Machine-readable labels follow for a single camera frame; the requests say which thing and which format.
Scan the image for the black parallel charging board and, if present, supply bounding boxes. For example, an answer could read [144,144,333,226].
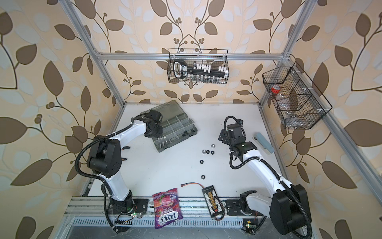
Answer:
[202,186,225,221]

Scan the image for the grey plastic organizer box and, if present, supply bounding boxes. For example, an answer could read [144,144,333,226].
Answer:
[142,100,198,152]

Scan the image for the socket set with ratchet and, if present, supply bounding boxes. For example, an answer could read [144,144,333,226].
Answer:
[171,59,229,79]

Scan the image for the orange black pliers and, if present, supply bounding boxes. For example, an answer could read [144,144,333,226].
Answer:
[121,146,130,161]

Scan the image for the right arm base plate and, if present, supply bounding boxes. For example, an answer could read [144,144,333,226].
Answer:
[224,199,245,216]

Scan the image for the light blue sharpening block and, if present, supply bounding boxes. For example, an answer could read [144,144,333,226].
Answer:
[253,132,275,154]

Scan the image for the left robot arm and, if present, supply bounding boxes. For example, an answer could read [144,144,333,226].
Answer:
[74,110,163,213]

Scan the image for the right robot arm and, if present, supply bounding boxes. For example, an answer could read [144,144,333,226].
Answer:
[218,119,313,239]

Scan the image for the red item in basket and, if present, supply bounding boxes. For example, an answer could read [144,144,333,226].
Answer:
[271,85,281,95]

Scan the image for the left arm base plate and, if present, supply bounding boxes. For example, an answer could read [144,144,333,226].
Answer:
[108,198,149,215]

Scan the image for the black wire basket right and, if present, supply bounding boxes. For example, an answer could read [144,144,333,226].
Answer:
[262,62,332,129]

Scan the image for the black wire basket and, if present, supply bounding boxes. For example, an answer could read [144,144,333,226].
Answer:
[167,48,230,84]
[262,62,332,129]

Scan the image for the black wire basket centre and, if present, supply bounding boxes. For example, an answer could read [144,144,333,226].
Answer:
[167,48,230,84]

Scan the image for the purple Fox's candy bag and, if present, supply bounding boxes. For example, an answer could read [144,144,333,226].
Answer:
[152,188,183,229]

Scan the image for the red black wire lead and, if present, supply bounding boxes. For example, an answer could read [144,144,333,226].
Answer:
[180,182,205,189]

